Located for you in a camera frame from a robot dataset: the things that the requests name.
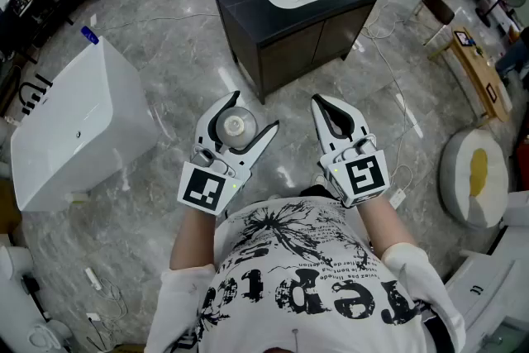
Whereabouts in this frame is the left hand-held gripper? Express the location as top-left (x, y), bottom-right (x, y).
top-left (177, 90), bottom-right (280, 217)

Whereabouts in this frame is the brown chair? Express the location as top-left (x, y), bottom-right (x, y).
top-left (412, 0), bottom-right (456, 47)

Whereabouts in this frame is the round white yellow cushion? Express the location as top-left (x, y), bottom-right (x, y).
top-left (438, 126), bottom-right (510, 229)

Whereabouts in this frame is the white cabinet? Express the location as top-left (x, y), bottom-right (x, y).
top-left (444, 189), bottom-right (529, 353)

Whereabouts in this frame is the white power strip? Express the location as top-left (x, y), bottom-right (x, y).
top-left (84, 267), bottom-right (102, 291)
top-left (389, 188), bottom-right (408, 209)

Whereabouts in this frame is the white floor cable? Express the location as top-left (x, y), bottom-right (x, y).
top-left (362, 3), bottom-right (414, 195)

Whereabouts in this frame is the white bathtub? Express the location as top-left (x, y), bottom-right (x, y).
top-left (10, 36), bottom-right (160, 212)

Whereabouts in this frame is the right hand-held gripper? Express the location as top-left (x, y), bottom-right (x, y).
top-left (310, 93), bottom-right (392, 208)

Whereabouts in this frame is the dark wooden vanity cabinet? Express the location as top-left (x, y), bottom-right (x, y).
top-left (214, 0), bottom-right (379, 105)

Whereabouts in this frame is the white printed t-shirt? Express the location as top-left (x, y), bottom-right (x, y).
top-left (144, 196), bottom-right (468, 353)

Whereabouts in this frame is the blue bottle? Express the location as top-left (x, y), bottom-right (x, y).
top-left (80, 26), bottom-right (102, 45)

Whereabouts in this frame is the black tablet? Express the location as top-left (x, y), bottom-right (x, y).
top-left (453, 30), bottom-right (474, 48)

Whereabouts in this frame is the person's left forearm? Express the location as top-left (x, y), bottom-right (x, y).
top-left (169, 205), bottom-right (220, 274)

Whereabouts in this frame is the person's right forearm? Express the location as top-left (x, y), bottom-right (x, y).
top-left (354, 193), bottom-right (418, 257)

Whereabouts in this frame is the wooden table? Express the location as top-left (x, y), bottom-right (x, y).
top-left (427, 26), bottom-right (513, 125)

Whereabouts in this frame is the black bathtub faucet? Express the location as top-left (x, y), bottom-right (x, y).
top-left (18, 74), bottom-right (54, 116)

